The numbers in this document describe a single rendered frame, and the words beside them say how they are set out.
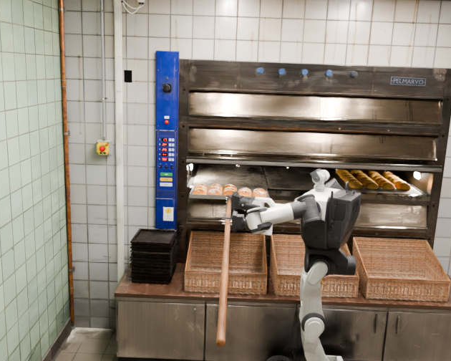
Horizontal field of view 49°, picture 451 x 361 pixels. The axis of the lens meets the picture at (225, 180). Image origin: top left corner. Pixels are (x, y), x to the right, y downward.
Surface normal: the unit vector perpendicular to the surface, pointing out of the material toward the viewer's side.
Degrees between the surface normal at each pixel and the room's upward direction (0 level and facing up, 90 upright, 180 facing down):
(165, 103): 90
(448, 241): 90
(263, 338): 90
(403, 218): 70
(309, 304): 90
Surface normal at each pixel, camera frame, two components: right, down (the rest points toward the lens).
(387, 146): 0.00, -0.16
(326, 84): -0.01, 0.22
